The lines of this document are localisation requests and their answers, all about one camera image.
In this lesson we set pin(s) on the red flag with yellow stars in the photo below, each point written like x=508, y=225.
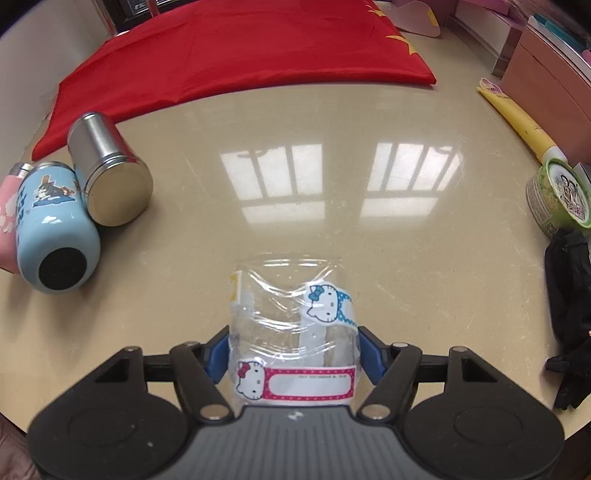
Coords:
x=240, y=60

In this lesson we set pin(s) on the yellow tube with white cap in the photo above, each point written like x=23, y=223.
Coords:
x=524, y=121

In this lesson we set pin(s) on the black cloth bag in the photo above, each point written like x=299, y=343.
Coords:
x=570, y=304

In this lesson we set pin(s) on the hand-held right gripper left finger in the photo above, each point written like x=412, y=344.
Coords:
x=215, y=356

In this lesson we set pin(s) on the green lidded round tin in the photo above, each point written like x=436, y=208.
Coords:
x=558, y=196

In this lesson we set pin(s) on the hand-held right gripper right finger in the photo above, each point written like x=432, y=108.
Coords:
x=370, y=355

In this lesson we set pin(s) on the pink flower bottle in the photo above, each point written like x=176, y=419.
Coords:
x=10, y=217

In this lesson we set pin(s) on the light blue cartoon bottle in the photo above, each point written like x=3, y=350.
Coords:
x=51, y=226

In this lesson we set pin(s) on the pink heart-shaped card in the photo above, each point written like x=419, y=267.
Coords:
x=415, y=16

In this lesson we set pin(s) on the stainless steel cup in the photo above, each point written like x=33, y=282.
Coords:
x=108, y=170

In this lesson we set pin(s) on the pink cardboard box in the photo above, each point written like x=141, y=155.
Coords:
x=549, y=87

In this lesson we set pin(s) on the clear Hello Kitty plastic packet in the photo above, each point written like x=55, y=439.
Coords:
x=295, y=330

